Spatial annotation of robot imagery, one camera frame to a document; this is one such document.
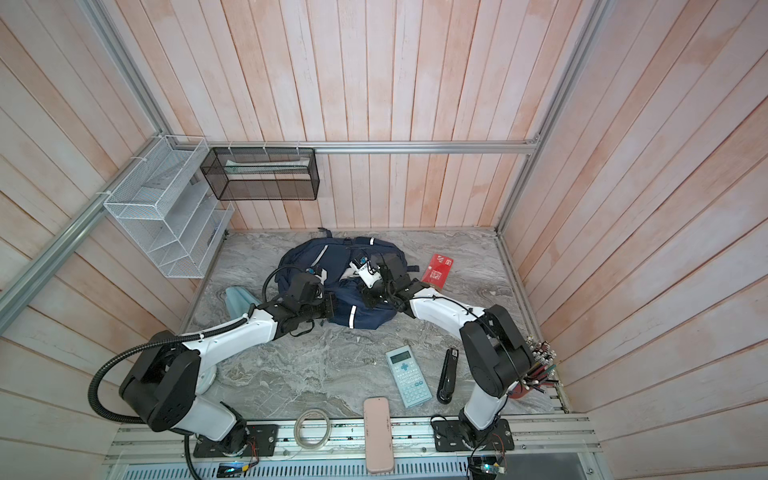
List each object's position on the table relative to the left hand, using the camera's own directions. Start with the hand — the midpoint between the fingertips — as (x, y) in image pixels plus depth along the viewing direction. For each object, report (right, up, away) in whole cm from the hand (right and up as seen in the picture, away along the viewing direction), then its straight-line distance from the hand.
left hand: (337, 306), depth 88 cm
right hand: (+7, +6, +2) cm, 10 cm away
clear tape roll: (-5, -30, -12) cm, 33 cm away
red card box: (+34, +10, +19) cm, 40 cm away
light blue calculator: (+21, -19, -6) cm, 29 cm away
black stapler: (+32, -19, -6) cm, 38 cm away
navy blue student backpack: (-4, +15, +15) cm, 21 cm away
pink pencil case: (+12, -30, -15) cm, 36 cm away
